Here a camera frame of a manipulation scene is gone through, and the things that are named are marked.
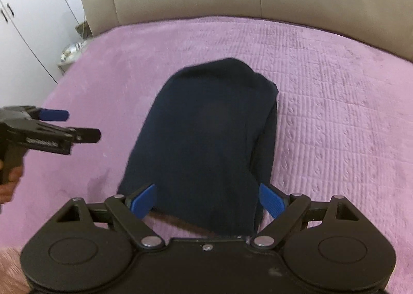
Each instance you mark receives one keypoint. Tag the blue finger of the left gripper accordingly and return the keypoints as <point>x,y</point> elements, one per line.
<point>53,115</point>

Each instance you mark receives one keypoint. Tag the white nightstand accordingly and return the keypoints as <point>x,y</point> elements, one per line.
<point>64,67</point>

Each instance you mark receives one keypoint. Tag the white wardrobe doors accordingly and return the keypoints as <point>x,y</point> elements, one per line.
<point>33,35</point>

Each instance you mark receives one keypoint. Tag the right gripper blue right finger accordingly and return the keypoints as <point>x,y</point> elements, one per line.
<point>272,200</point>

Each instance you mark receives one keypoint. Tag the person's left hand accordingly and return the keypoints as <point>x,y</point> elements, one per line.
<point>7,189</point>

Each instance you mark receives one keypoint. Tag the navy white-striped track pants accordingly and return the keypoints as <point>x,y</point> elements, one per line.
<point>207,145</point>

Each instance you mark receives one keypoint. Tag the clutter on nightstand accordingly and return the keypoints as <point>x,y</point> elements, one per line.
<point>73,51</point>

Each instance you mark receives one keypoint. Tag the pink quilted bedspread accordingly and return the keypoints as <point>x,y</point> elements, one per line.
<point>345,119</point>

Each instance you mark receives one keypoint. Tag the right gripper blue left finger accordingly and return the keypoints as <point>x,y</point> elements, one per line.
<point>142,200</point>

